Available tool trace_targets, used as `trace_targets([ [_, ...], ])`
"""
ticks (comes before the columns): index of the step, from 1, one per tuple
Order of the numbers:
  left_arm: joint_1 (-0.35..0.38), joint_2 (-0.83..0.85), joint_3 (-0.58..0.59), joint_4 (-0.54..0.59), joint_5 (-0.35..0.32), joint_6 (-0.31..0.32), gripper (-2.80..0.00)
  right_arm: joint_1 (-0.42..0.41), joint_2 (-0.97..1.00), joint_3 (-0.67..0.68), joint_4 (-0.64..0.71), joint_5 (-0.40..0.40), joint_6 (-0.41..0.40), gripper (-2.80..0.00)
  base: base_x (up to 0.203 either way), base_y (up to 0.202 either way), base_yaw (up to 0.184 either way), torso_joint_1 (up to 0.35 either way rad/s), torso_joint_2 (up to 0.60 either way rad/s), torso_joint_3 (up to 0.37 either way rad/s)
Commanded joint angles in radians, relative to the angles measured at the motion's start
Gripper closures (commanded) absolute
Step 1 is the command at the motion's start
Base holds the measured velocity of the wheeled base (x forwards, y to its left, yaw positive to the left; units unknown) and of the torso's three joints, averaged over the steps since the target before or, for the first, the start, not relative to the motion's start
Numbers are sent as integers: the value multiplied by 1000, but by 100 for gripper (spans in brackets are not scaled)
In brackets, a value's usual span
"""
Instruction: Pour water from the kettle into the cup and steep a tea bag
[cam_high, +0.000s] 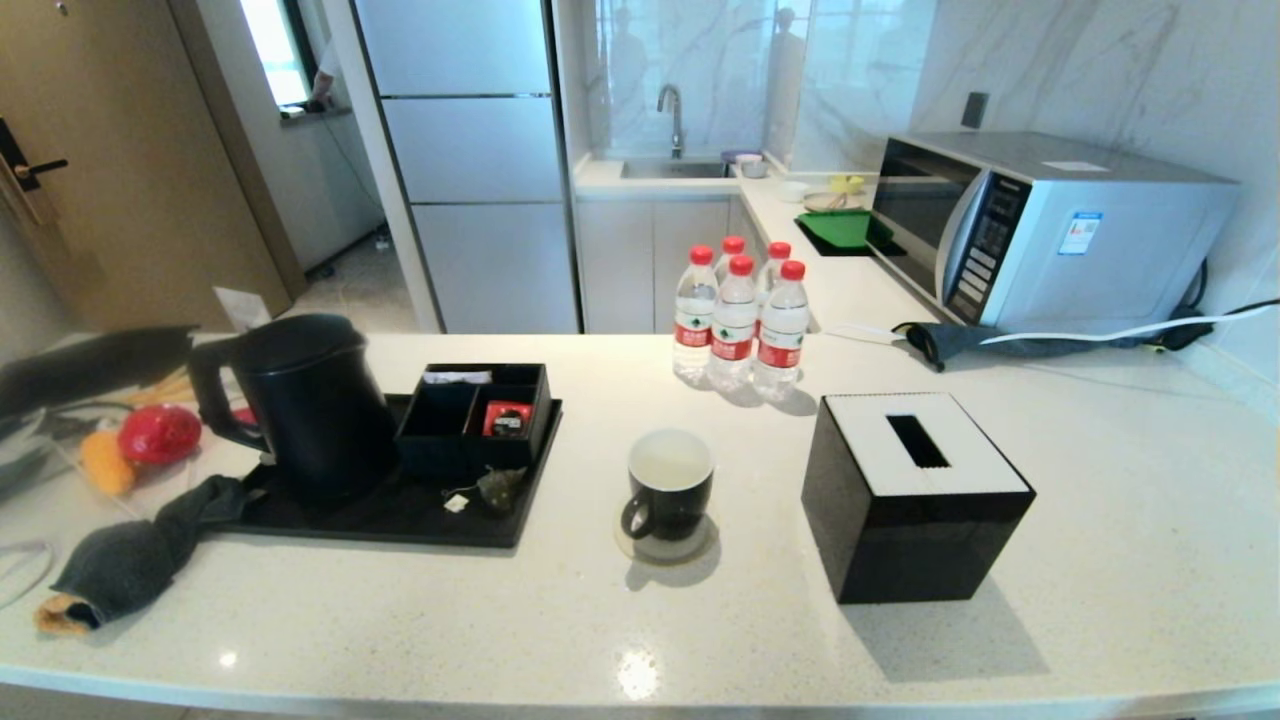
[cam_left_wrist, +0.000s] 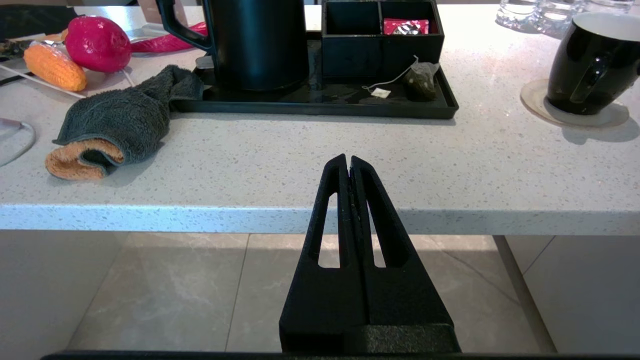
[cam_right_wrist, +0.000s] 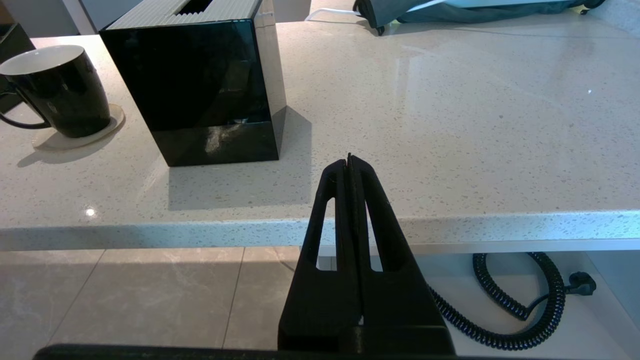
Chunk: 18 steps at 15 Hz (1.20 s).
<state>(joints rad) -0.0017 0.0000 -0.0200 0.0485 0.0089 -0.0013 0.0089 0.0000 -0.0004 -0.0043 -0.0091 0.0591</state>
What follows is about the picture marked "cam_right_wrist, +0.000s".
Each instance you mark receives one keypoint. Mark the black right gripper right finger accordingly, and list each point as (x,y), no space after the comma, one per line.
(400,310)

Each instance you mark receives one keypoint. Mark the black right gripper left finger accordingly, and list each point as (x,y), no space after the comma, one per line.
(325,300)

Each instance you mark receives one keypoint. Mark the black tissue box white lid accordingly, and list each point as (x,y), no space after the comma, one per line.
(200,90)

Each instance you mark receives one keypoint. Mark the round translucent coaster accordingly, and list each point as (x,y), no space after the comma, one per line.
(115,120)

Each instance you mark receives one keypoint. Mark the black mug white inside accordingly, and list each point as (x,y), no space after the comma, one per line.
(65,95)

